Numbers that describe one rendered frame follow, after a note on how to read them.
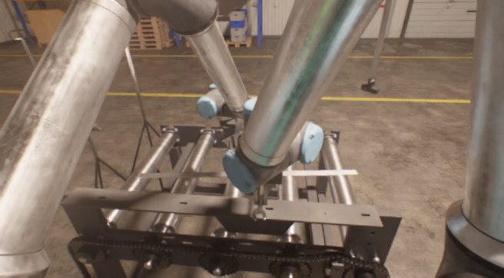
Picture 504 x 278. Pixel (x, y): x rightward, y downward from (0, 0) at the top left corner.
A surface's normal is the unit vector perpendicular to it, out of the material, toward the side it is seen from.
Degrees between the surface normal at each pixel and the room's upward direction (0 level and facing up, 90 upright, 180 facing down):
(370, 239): 90
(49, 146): 68
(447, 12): 90
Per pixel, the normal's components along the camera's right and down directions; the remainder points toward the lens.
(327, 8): -0.47, 0.56
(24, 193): 0.75, -0.09
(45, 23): -0.11, 0.48
